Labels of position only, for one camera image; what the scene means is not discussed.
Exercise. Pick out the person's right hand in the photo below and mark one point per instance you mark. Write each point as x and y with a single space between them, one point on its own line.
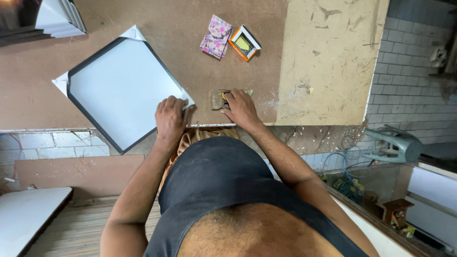
242 109

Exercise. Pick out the person's left hand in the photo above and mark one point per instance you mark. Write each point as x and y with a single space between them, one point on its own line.
171 119

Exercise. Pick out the white cardboard corner protector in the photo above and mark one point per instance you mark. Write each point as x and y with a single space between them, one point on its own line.
188 100
61 82
132 34

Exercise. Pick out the stack of dark boards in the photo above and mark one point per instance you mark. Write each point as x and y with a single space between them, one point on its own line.
16 21

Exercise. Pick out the metal framing tool yellow knob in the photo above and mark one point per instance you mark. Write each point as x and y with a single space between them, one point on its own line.
216 100

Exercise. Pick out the black frame with white board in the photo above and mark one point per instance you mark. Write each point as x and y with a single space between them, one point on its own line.
121 89

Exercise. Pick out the black sleeveless vest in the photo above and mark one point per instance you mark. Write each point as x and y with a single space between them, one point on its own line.
217 178

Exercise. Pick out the white panel with wooden edge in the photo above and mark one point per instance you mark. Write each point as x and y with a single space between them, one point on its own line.
433 200

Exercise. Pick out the tan plywood sheet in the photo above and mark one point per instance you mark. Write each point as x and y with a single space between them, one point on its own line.
328 60

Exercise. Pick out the stack of white frames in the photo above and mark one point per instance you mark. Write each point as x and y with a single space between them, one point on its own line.
59 18

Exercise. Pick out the green plastic stool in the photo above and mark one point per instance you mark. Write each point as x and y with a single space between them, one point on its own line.
396 144

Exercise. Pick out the white-topped bench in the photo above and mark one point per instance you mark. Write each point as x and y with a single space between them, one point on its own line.
28 217

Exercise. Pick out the pink floral cloth pouch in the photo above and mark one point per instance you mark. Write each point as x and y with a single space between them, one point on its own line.
217 37

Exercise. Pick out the brown hardboard sheet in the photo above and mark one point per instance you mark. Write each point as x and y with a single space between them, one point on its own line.
78 175

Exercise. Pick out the orange and white small box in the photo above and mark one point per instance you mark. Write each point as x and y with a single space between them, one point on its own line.
246 43

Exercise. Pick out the orange-brown waist cloth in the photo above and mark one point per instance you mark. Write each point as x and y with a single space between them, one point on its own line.
185 139

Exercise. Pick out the person's left fingers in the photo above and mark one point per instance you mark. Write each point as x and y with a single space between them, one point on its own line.
171 101

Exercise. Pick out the small brown wooden stand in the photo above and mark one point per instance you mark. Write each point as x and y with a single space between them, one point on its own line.
397 211

